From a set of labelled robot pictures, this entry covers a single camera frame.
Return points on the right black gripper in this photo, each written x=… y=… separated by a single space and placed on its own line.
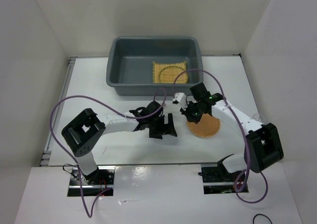
x=190 y=118

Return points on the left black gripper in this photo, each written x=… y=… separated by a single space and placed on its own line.
x=164 y=129

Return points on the round orange woven tray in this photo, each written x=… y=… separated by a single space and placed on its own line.
x=207 y=127

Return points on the round yellow bamboo tray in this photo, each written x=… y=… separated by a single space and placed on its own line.
x=169 y=73

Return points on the square bamboo mat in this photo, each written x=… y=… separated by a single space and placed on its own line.
x=157 y=66

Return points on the clear plastic cup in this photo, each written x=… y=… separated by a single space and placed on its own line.
x=259 y=117

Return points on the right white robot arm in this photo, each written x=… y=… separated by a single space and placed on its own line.
x=262 y=142

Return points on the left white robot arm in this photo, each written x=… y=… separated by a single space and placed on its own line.
x=84 y=131

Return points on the grey plastic bin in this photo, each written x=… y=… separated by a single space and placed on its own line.
x=130 y=66

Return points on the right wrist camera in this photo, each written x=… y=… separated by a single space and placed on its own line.
x=180 y=99

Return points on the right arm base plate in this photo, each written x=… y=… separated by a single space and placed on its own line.
x=214 y=182

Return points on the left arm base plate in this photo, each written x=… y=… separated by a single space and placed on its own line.
x=103 y=184

